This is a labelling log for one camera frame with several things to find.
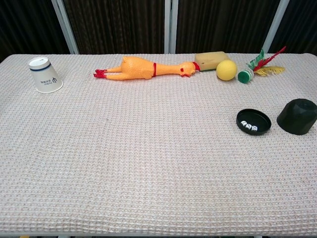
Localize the black round dice tray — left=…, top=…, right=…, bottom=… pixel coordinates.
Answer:
left=236, top=108, right=272, bottom=136

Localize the black dice cup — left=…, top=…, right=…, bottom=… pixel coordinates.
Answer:
left=276, top=98, right=317, bottom=136

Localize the white paper cup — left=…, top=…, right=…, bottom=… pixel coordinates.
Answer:
left=28, top=56, right=64, bottom=94

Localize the beige waffle weave tablecloth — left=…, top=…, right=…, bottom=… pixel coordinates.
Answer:
left=0, top=53, right=317, bottom=236

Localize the yellow rubber chicken toy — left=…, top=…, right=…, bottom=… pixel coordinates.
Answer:
left=93, top=56, right=201, bottom=80

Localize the yellow sponge block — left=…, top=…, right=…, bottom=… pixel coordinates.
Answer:
left=194, top=51, right=234, bottom=72

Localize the yellow ball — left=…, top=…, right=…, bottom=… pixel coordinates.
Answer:
left=216, top=59, right=238, bottom=81

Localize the feather shuttlecock with green base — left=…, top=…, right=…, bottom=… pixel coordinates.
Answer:
left=237, top=46, right=287, bottom=84

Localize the dark ribbed partition panel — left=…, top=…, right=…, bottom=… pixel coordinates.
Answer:
left=62, top=0, right=166, bottom=55
left=268, top=0, right=317, bottom=55
left=0, top=0, right=71, bottom=62
left=176, top=0, right=282, bottom=55

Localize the grey metal partition post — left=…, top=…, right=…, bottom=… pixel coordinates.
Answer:
left=262, top=0, right=290, bottom=54
left=164, top=0, right=179, bottom=55
left=51, top=0, right=80, bottom=55

